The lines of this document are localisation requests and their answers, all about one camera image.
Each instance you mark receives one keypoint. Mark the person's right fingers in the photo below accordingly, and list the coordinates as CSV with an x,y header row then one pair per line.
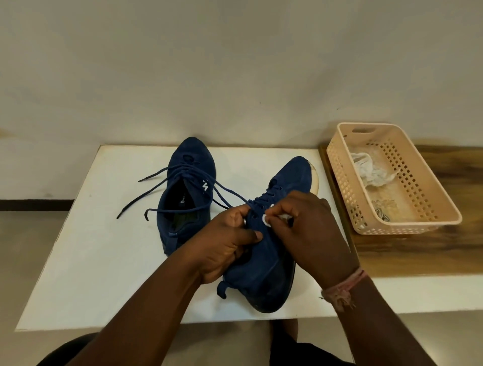
x,y
292,205

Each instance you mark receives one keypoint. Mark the person's leg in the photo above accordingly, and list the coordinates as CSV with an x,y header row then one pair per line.
x,y
283,330

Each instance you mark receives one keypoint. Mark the blue suede shoe white sole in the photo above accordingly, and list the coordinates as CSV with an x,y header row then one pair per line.
x,y
264,264

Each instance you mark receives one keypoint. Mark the person's left thumb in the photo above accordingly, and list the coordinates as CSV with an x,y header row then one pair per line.
x,y
245,237

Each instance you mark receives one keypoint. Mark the person's right hand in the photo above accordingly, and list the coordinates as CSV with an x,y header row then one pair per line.
x,y
317,241

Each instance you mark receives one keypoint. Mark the crumpled white tissue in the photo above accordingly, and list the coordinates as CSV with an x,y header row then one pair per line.
x,y
371,169

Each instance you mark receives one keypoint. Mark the small dark patterned item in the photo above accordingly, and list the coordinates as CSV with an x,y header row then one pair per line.
x,y
383,215

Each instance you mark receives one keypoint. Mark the blue suede shoe loose lace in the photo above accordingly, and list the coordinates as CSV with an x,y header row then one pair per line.
x,y
188,166

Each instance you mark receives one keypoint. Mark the dark blue shoelace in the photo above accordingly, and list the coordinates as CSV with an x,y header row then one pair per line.
x,y
151,194

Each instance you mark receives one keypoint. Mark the beige plastic basket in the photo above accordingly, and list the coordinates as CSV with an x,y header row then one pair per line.
x,y
422,177

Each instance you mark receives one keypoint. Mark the person's right forearm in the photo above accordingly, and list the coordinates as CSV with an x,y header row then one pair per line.
x,y
377,328

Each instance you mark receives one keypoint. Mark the person's left hand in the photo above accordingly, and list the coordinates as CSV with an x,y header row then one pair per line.
x,y
215,249

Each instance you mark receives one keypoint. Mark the person's left forearm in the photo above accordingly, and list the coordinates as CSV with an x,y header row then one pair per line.
x,y
151,320

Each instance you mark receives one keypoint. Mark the black shorts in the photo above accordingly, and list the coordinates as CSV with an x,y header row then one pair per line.
x,y
60,354

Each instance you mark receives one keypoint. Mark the brown wooden board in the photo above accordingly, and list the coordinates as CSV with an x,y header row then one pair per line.
x,y
415,252

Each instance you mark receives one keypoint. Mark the pink thread wristband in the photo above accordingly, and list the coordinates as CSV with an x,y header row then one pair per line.
x,y
345,288

